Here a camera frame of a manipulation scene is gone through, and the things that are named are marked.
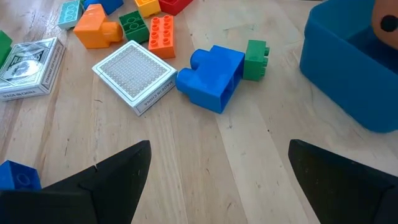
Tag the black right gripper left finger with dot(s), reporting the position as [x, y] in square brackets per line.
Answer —
[102, 199]

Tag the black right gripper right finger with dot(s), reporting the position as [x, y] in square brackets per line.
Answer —
[342, 193]

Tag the orange foam die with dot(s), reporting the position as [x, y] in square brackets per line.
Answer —
[382, 39]

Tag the orange wedge toy block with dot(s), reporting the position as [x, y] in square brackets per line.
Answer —
[93, 29]

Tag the red round-stud toy block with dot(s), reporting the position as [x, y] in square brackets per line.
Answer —
[174, 5]

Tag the small blue toy block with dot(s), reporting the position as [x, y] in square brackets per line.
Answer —
[17, 175]

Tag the blue plastic bin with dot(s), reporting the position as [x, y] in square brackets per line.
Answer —
[339, 71]

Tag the grey-backed playing card deck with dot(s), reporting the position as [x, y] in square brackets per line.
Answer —
[133, 73]

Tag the white emblem playing card deck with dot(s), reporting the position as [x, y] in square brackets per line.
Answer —
[28, 68]

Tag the small green toy brick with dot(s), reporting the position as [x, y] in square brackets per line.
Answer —
[255, 60]

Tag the large blue two-stud block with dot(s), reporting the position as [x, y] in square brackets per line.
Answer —
[214, 81]

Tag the orange eight-stud brick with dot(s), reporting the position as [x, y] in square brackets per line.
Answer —
[161, 40]

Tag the dark green four-stud brick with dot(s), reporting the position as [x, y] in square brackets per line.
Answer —
[135, 28]

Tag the large green toy brick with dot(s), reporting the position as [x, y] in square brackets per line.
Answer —
[4, 46]

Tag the light teal flat brick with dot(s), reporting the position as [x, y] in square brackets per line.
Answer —
[70, 14]

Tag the blue rounded toy block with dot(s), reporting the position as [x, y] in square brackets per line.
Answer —
[107, 4]

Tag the yellow flat toy brick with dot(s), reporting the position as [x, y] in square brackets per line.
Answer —
[147, 7]

